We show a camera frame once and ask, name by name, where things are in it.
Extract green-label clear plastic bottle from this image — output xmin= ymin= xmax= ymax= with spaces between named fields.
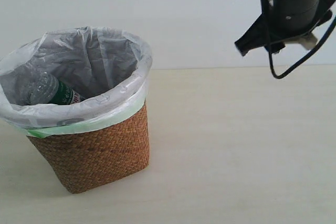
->
xmin=23 ymin=72 xmax=85 ymax=105

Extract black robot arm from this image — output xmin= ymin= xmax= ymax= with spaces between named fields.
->
xmin=235 ymin=0 xmax=335 ymax=56

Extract black cable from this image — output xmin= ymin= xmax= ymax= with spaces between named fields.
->
xmin=246 ymin=0 xmax=336 ymax=79

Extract woven brown wicker basket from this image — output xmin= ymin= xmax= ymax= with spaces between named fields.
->
xmin=29 ymin=105 xmax=150 ymax=194

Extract white plastic bin liner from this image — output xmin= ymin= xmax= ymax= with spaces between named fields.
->
xmin=1 ymin=27 xmax=153 ymax=138

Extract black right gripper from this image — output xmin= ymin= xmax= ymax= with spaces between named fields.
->
xmin=235 ymin=14 xmax=331 ymax=56

